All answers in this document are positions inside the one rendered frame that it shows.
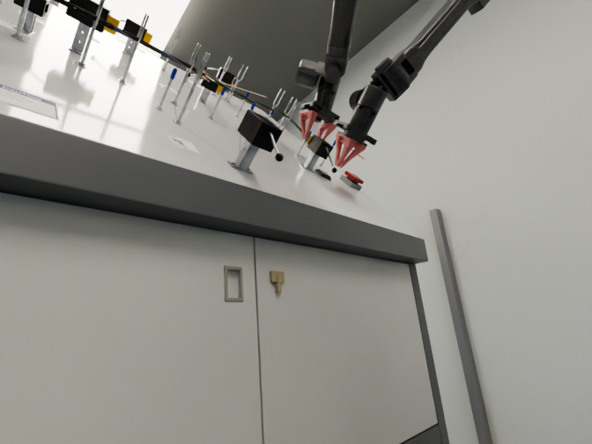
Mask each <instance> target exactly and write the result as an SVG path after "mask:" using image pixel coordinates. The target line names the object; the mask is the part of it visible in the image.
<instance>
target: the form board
mask: <svg viewBox="0 0 592 444"><path fill-rule="evenodd" d="M3 1H4V3H3V4H1V3H0V19H2V20H4V21H7V22H9V23H11V24H13V25H15V26H18V22H19V16H20V14H19V10H22V7H20V6H18V5H16V4H15V3H13V0H3ZM37 19H41V20H43V21H45V22H46V25H45V26H44V25H43V24H41V23H39V22H36V21H35V24H34V28H33V32H35V33H34V34H33V38H30V37H27V36H25V35H24V34H21V36H22V37H23V38H22V39H23V40H24V41H19V40H17V39H15V38H13V37H11V35H12V34H13V35H14V34H15V33H17V32H16V31H13V30H11V29H10V28H7V27H5V26H1V25H0V84H2V85H7V86H9V87H12V88H15V89H18V90H20V91H23V92H25V93H30V94H32V95H35V96H38V97H41V98H43V99H45V100H50V101H53V102H55V103H57V109H58V115H59V120H56V119H54V118H51V117H48V116H45V115H40V114H37V113H35V112H32V111H29V110H26V109H23V108H20V107H15V106H13V105H10V104H7V103H4V102H1V101H0V114H2V115H8V116H10V117H14V118H17V119H20V120H23V121H26V122H31V123H34V124H38V125H40V126H43V127H47V128H50V129H53V130H58V131H61V132H64V133H67V134H71V135H73V136H77V137H82V138H85V139H88V140H91V141H94V142H97V143H101V144H105V145H109V146H112V147H114V148H118V149H121V150H124V151H127V152H133V153H135V154H138V155H142V156H145V157H147V158H151V159H156V160H159V161H162V162H166V163H168V164H171V165H175V166H178V167H183V168H186V169H189V170H192V171H195V172H198V173H201V174H207V175H209V176H213V177H216V178H219V179H222V180H225V181H230V182H233V183H237V184H240V185H242V186H246V187H249V188H252V189H257V190H260V191H263V192H266V193H270V194H272V195H275V196H281V197H283V198H287V199H290V200H293V201H296V202H299V203H303V204H307V205H311V206H314V207H317V208H320V209H323V210H326V211H331V212H335V213H337V214H340V215H344V216H346V217H350V218H355V219H358V220H361V221H364V222H367V223H370V224H374V225H377V226H382V227H385V228H388V229H391V230H394V231H397V232H400V233H406V234H409V235H411V236H415V237H418V236H417V235H416V234H415V233H414V232H413V231H412V230H410V229H409V228H408V227H407V226H405V225H404V224H403V223H401V222H400V221H399V220H398V219H396V218H395V217H394V216H393V215H391V214H390V213H389V212H388V211H386V210H385V209H384V208H382V207H381V206H380V205H379V204H377V203H376V202H375V201H374V200H373V199H372V198H371V197H370V196H368V195H367V194H366V193H364V192H363V191H362V190H356V189H353V188H351V187H349V186H348V185H346V184H345V183H344V182H343V181H341V180H340V179H339V178H340V177H341V174H340V173H339V172H338V171H337V172H336V173H332V171H331V170H332V166H331V165H330V164H328V163H327V162H326V161H324V162H323V159H322V158H321V157H320V158H319V159H318V160H317V162H316V164H315V165H314V167H313V169H314V171H315V169H318V168H319V169H321V170H322V171H324V172H326V173H327V174H328V175H329V176H330V177H331V178H330V179H331V181H330V180H328V179H326V178H324V177H321V176H320V175H319V174H318V173H317V172H316V171H315V173H314V172H312V171H310V170H307V169H306V168H304V167H302V166H301V165H300V164H303V165H304V164H305V162H306V160H304V159H303V158H302V157H301V156H300V155H299V157H297V156H295V154H296V153H298V152H299V150H300V148H301V146H302V145H303V143H302V142H301V141H300V140H299V139H298V138H297V137H295V136H294V135H293V134H291V133H290V132H289V131H288V130H286V129H284V131H283V133H282V134H281V136H280V138H279V139H278V141H277V149H278V151H279V153H281V154H283V156H284V159H283V160H282V161H280V162H278V161H276V159H275V156H276V152H275V149H274V148H273V150H272V152H267V151H265V150H263V149H261V148H259V150H258V152H257V153H256V155H255V157H254V159H253V161H252V163H251V165H250V166H249V168H250V171H251V172H252V173H253V174H250V173H247V172H244V171H241V170H239V169H236V168H233V167H231V166H230V164H229V163H228V162H227V161H228V160H229V161H231V162H233V163H234V162H235V160H236V159H237V157H238V155H239V153H240V151H241V148H242V146H243V145H244V143H245V141H246V139H245V138H244V137H243V136H242V135H241V134H240V133H239V132H238V130H237V129H238V128H239V126H240V124H241V121H242V119H243V117H244V115H245V114H246V112H247V110H248V109H250V108H251V106H252V105H250V104H248V103H247V102H245V103H244V105H243V107H242V109H241V111H240V113H239V118H237V117H236V116H235V115H237V114H238V112H239V110H240V108H241V105H242V103H243V100H240V99H238V98H236V97H234V96H232V98H231V99H230V103H228V102H227V101H226V100H224V99H225V98H226V96H227V94H228V93H227V92H225V93H224V95H222V98H221V100H220V102H219V104H218V106H217V108H216V110H215V112H214V115H213V118H212V119H213V120H212V119H210V118H208V116H210V115H211V113H212V111H213V109H214V107H215V106H216V104H217V102H218V98H219V96H220V95H218V94H216V93H215V96H216V97H214V96H212V94H213V92H212V91H211V92H210V94H209V96H208V99H207V101H206V105H205V104H203V103H202V102H200V101H199V100H198V97H199V96H200V94H201V92H202V90H203V89H202V88H204V87H203V86H201V84H200V83H201V81H202V79H199V81H198V82H197V84H198V85H200V86H201V87H202V88H200V87H198V86H196V88H195V90H194V92H193V93H192V96H191V98H190V100H189V103H188V105H187V107H186V109H185V112H184V114H183V116H182V119H181V124H182V126H181V125H178V124H176V123H174V120H176V119H178V117H179V115H180V113H181V110H182V108H183V106H184V103H185V101H186V99H187V97H188V95H189V92H190V89H191V87H192V85H193V84H191V83H190V82H189V80H190V81H192V82H194V80H195V77H193V76H190V77H189V78H188V80H187V81H188V83H186V82H185V84H184V86H183V87H182V90H181V93H180V95H181V96H179V98H178V100H177V102H178V103H177V104H178V106H176V105H174V104H172V103H171V101H173V100H174V99H175V97H176V94H175V93H173V92H169V91H168V92H167V94H166V97H165V99H164V102H163V104H162V109H163V111H160V110H158V109H157V108H156V106H159V103H160V102H161V99H162V97H163V95H164V92H165V90H166V89H164V88H162V87H161V86H160V85H159V83H161V84H162V85H166V86H167V85H168V82H169V80H170V76H171V73H172V71H173V69H174V68H176V69H177V73H176V75H175V77H174V79H173V81H172V83H171V85H170V88H172V89H175V91H176V92H178V91H179V88H180V86H181V82H182V80H183V79H184V76H185V74H186V71H184V70H181V69H179V68H177V67H175V66H173V65H172V64H170V63H167V66H166V72H164V71H162V69H163V68H164V66H165V63H166V62H165V61H163V60H161V59H159V58H158V57H156V56H154V55H151V54H149V53H147V52H145V54H144V53H142V52H140V51H138V50H136V53H135V54H134V57H133V60H132V63H131V65H130V67H129V71H128V74H127V77H126V78H125V80H126V83H127V84H126V85H125V84H123V83H121V82H120V81H118V79H120V78H122V76H123V74H124V71H125V69H126V67H127V64H128V61H129V59H130V55H127V54H125V53H123V52H122V51H123V50H124V48H125V45H126V44H124V43H122V42H120V41H118V40H117V39H116V38H117V37H116V38H115V36H113V35H112V34H110V33H107V32H105V31H104V32H103V33H100V32H98V31H96V30H95V32H94V35H93V38H95V39H97V40H98V41H99V43H98V42H96V41H93V40H92V42H91V45H90V47H89V50H88V53H87V56H86V59H85V66H86V67H87V68H84V67H82V66H80V65H78V64H77V63H78V62H79V61H81V59H82V56H83V55H79V54H77V53H75V52H73V51H71V50H69V48H70V47H71V45H72V42H73V40H74V37H75V34H76V31H77V28H78V23H79V21H77V20H75V19H74V18H71V17H69V16H68V15H66V14H65V11H64V10H62V9H60V8H58V7H56V6H54V5H53V4H49V7H48V13H47V16H46V17H40V16H38V15H37ZM158 82H159V83H158ZM166 133H167V134H170V135H173V136H175V137H179V138H182V139H185V140H188V141H190V142H192V143H193V145H194V146H195V147H196V148H197V150H198V151H199V152H200V153H201V154H199V153H196V152H192V151H189V150H186V149H183V148H181V147H178V146H175V145H173V143H172V142H171V141H170V139H169V138H168V136H167V134H166ZM322 162H323V164H322V167H321V166H319V165H320V164H321V163H322ZM418 238H419V237H418Z"/></svg>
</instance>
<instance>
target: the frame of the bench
mask: <svg viewBox="0 0 592 444"><path fill-rule="evenodd" d="M406 264H409V268H410V274H411V282H412V287H413V292H414V297H415V301H416V307H417V311H418V320H419V325H420V330H421V335H422V340H423V345H424V350H425V358H426V364H427V368H428V373H429V378H430V382H431V388H432V392H433V401H434V407H435V411H436V416H437V421H438V424H436V425H433V426H431V427H429V428H427V429H426V430H424V431H423V432H421V433H418V434H416V435H415V436H413V437H411V438H409V439H408V440H405V441H404V442H402V443H400V444H449V439H448V430H447V426H446V421H445V417H444V411H443V407H442V402H441V398H440V389H439V384H438V380H437V375H436V370H435V365H434V361H433V352H432V347H431V343H430V338H429V333H428V328H427V324H426V315H425V310H424V306H423V301H422V296H421V291H420V287H419V282H418V273H417V269H416V265H415V264H412V263H406Z"/></svg>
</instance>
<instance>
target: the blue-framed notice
mask: <svg viewBox="0 0 592 444"><path fill-rule="evenodd" d="M0 101H1V102H4V103H7V104H10V105H13V106H15V107H20V108H23V109H26V110H29V111H32V112H35V113H37V114H40V115H45V116H48V117H51V118H54V119H56V120H59V115H58V109H57V103H55V102H53V101H50V100H45V99H43V98H41V97H38V96H35V95H32V94H30V93H27V92H23V91H20V90H18V89H15V88H12V87H9V86H7V85H2V84H0Z"/></svg>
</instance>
